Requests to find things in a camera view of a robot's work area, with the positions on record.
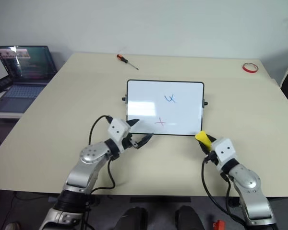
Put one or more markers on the red tape roll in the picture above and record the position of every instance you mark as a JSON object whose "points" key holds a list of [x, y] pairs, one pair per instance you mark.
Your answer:
{"points": [[244, 69]]}

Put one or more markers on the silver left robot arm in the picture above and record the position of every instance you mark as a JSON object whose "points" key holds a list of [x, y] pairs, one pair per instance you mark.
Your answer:
{"points": [[86, 167]]}

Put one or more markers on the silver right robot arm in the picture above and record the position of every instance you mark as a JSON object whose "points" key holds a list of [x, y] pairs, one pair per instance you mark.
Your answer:
{"points": [[249, 182]]}

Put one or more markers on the dark rounded shape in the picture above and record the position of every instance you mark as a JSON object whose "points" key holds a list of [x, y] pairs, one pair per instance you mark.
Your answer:
{"points": [[189, 218]]}

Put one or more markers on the yellow whiteboard eraser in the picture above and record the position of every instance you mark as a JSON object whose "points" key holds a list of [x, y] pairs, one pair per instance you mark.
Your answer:
{"points": [[203, 139]]}

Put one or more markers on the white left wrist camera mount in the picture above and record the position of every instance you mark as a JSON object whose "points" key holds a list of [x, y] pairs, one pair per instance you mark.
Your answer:
{"points": [[117, 129]]}

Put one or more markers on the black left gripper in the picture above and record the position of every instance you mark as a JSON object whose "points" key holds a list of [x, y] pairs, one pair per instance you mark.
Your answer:
{"points": [[128, 142]]}

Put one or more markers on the black flat device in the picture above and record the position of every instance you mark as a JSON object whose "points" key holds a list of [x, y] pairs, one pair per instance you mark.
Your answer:
{"points": [[1, 83]]}

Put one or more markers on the black-framed small whiteboard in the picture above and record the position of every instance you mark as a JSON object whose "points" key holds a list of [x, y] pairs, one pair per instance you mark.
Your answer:
{"points": [[144, 95]]}

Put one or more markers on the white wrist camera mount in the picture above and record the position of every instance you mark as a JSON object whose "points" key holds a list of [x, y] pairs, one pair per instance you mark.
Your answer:
{"points": [[117, 129], [224, 149]]}

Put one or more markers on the light-coloured shoe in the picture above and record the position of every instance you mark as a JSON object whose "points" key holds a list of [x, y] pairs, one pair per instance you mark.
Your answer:
{"points": [[13, 226]]}

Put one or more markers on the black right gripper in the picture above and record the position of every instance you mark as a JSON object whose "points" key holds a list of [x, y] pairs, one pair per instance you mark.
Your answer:
{"points": [[211, 158]]}

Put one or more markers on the open grey laptop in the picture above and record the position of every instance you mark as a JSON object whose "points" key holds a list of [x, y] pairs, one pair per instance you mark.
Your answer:
{"points": [[26, 62]]}

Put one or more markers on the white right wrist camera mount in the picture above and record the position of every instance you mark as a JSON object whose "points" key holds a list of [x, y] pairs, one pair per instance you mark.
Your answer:
{"points": [[224, 149]]}

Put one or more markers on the small red object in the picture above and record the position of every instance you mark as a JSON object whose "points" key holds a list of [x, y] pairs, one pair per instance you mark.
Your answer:
{"points": [[219, 225]]}

